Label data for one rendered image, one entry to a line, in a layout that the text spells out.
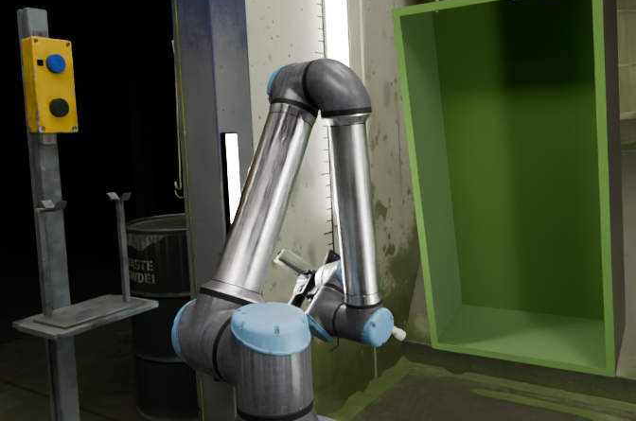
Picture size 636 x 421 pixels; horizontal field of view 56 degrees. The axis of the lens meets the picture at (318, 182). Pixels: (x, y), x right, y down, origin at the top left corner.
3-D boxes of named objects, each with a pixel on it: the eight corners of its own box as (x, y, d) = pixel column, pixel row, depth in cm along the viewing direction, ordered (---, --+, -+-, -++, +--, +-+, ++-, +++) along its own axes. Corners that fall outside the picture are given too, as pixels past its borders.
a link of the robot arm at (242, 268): (201, 378, 115) (310, 43, 134) (155, 358, 127) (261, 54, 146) (257, 390, 125) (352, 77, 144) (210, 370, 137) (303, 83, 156)
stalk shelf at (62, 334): (110, 298, 185) (109, 293, 185) (158, 306, 172) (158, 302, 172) (11, 327, 159) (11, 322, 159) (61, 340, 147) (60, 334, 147)
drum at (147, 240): (118, 396, 297) (105, 221, 290) (221, 366, 331) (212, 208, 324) (164, 441, 250) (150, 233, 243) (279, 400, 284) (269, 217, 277)
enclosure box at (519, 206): (462, 304, 244) (431, 4, 215) (626, 323, 212) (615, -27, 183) (432, 348, 216) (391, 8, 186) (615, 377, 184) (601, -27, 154)
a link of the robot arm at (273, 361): (270, 425, 105) (264, 328, 104) (214, 398, 117) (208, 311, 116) (329, 396, 116) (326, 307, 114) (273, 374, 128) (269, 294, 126)
